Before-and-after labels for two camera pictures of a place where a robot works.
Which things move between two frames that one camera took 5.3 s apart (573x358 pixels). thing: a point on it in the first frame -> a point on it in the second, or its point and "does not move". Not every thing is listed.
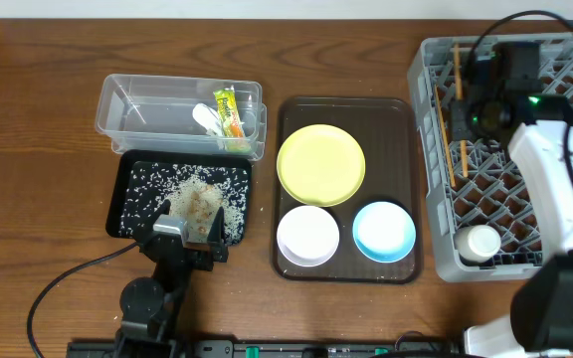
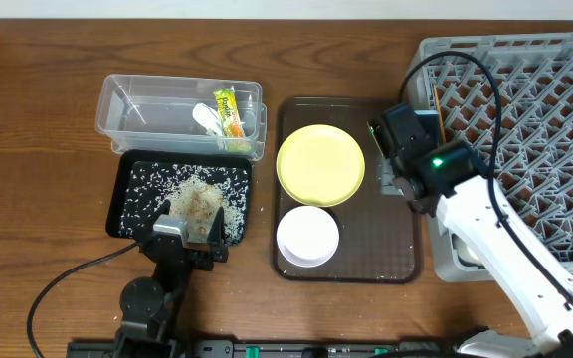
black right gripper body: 459,116 -> 383,144
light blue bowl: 384,232 -> 429,119
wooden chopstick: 445,135 does not move
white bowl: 307,236 does not move
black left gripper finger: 164,209 does not move
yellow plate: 320,165 does not move
